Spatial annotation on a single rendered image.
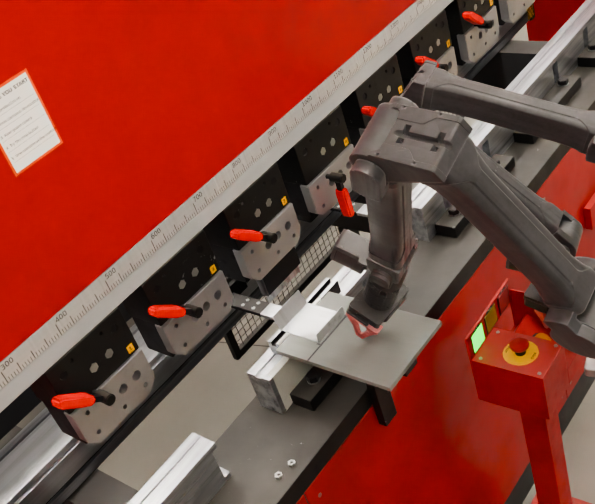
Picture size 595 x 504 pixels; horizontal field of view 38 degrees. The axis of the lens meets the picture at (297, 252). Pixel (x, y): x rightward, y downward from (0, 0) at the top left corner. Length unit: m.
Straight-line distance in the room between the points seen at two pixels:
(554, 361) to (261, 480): 0.63
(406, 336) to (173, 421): 1.67
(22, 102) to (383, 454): 1.04
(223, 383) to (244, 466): 1.54
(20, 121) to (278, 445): 0.80
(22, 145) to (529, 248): 0.66
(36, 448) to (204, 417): 1.41
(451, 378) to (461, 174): 1.05
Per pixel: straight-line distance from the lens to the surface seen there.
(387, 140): 1.01
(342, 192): 1.64
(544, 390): 1.82
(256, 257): 1.53
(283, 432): 1.69
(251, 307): 1.79
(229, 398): 3.13
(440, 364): 1.94
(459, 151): 0.99
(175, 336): 1.43
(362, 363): 1.58
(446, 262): 1.96
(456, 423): 2.08
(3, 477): 1.76
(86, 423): 1.36
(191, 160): 1.39
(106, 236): 1.30
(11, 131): 1.19
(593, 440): 2.70
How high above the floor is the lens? 2.07
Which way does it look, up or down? 34 degrees down
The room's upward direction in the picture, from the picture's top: 20 degrees counter-clockwise
